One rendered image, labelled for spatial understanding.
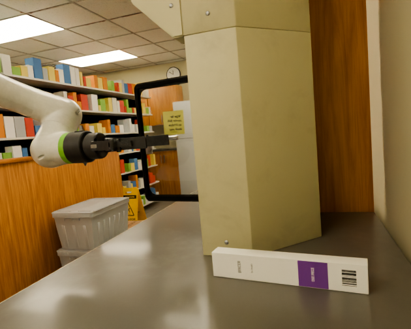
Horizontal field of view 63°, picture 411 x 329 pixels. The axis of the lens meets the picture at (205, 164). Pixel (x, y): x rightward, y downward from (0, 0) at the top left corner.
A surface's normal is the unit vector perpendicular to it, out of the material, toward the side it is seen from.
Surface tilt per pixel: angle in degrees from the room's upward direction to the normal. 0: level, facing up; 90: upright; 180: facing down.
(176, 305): 0
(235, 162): 90
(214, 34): 90
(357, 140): 90
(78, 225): 95
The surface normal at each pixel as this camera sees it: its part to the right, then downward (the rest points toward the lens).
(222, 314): -0.08, -0.99
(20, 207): 0.95, -0.05
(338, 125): -0.30, 0.11
